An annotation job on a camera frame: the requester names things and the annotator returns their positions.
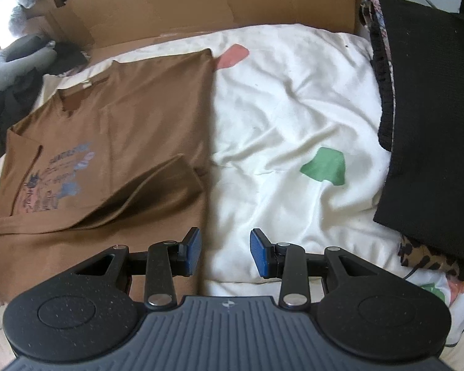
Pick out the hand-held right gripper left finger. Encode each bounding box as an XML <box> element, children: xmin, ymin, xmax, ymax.
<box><xmin>71</xmin><ymin>227</ymin><xmax>201</xmax><ymax>310</ymax></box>

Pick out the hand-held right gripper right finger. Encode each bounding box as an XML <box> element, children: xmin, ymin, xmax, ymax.
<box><xmin>249</xmin><ymin>230</ymin><xmax>391</xmax><ymax>310</ymax></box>

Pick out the brown printed t-shirt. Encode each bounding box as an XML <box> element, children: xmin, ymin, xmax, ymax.
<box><xmin>0</xmin><ymin>48</ymin><xmax>217</xmax><ymax>306</ymax></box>

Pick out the white printed blanket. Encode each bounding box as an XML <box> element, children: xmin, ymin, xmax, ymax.
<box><xmin>0</xmin><ymin>23</ymin><xmax>464</xmax><ymax>371</ymax></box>

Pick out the leopard print garment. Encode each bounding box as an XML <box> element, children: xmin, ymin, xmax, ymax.
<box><xmin>396</xmin><ymin>234</ymin><xmax>464</xmax><ymax>283</ymax></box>

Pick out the black garment with floral trim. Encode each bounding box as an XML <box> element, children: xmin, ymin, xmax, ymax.
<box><xmin>360</xmin><ymin>0</ymin><xmax>464</xmax><ymax>267</ymax></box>

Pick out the brown cardboard sheet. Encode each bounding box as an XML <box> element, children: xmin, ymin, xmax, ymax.
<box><xmin>19</xmin><ymin>0</ymin><xmax>362</xmax><ymax>72</ymax></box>

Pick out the grey neck pillow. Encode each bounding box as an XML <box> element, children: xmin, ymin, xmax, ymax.
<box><xmin>0</xmin><ymin>35</ymin><xmax>58</xmax><ymax>90</ymax></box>

